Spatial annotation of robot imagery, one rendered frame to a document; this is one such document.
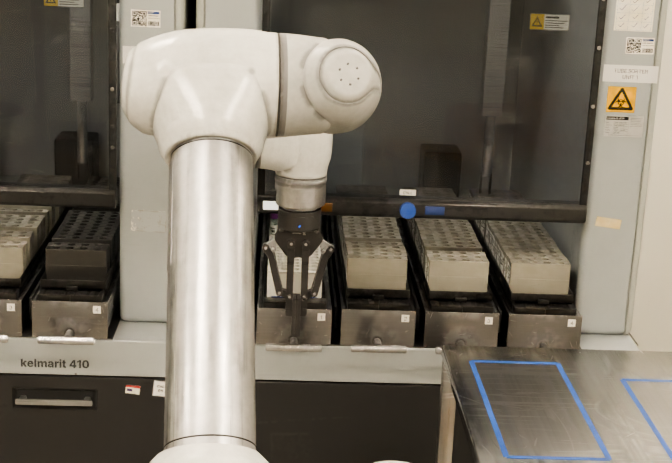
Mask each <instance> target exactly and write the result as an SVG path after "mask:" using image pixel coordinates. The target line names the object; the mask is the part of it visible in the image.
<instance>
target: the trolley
mask: <svg viewBox="0 0 672 463"><path fill-rule="evenodd" d="M441 356H442V374H441V388H440V402H439V416H438V430H437V444H436V458H435V463H452V451H453V437H454V424H455V410H456V405H457V408H458V411H459V414H460V418H461V421H462V424H463V427H464V431H465V434H466V437H467V440H468V444H469V447H470V450H471V453H472V457H473V460H474V463H672V352H664V351H629V350H594V349H559V348H524V347H489V346H454V345H442V349H441Z"/></svg>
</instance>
